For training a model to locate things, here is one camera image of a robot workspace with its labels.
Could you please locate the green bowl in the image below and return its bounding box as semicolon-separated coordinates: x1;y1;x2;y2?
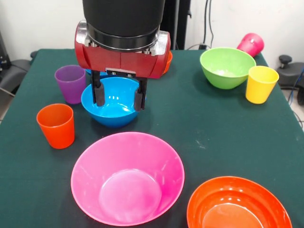
199;47;257;90

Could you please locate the dark green table cloth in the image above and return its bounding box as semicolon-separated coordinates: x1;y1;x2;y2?
0;48;304;228

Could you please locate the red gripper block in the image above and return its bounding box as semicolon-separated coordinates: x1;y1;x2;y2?
74;22;171;113

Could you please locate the yellow cup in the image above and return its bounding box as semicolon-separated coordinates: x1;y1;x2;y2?
245;66;280;105

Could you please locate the large shallow orange bowl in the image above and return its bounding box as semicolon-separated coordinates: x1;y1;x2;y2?
186;176;293;228

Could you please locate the black hanging cable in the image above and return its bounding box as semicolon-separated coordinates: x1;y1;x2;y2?
203;0;214;47

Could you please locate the large pink bowl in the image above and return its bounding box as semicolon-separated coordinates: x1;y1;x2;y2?
70;132;186;227

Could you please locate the purple cup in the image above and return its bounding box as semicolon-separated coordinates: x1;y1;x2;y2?
54;65;86;105

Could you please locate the pink cup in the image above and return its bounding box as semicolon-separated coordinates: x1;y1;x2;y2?
237;32;265;59

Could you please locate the small orange bowl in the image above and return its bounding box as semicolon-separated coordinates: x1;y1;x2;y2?
162;50;173;75

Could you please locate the small dark blue bowl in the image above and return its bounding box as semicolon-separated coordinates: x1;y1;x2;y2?
85;68;111;80

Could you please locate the black pedestal leg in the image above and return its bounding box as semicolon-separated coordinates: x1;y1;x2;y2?
0;51;38;97
276;55;304;106

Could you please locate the light blue bowl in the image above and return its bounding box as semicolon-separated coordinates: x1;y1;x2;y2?
81;76;147;128

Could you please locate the blue cable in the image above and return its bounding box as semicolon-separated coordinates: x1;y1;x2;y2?
288;68;304;103

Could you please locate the orange cup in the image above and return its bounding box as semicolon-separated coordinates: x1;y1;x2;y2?
36;103;76;150

